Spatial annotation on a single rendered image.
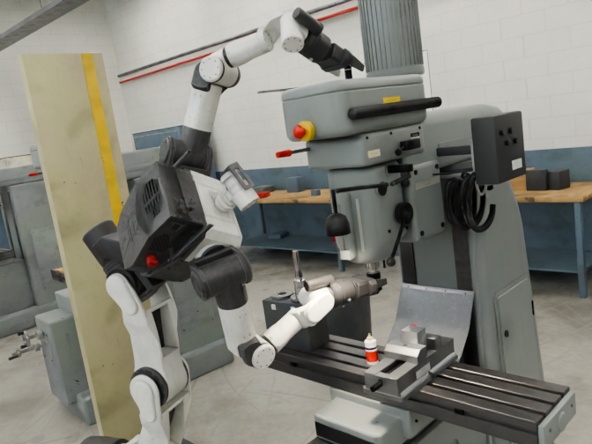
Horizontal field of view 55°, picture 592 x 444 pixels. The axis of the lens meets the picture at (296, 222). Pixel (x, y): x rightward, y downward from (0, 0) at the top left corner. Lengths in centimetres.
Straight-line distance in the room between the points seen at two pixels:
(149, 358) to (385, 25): 133
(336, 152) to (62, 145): 175
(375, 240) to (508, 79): 456
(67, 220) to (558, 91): 455
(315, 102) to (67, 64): 181
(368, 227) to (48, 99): 191
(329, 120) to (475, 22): 483
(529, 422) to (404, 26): 125
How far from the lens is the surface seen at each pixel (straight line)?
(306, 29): 174
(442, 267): 224
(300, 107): 172
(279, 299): 224
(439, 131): 207
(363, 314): 393
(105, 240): 190
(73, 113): 320
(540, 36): 611
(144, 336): 193
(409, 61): 200
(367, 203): 179
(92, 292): 324
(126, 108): 1163
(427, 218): 198
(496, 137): 186
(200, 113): 180
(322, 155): 181
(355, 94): 169
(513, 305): 238
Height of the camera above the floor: 179
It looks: 10 degrees down
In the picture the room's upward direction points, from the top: 8 degrees counter-clockwise
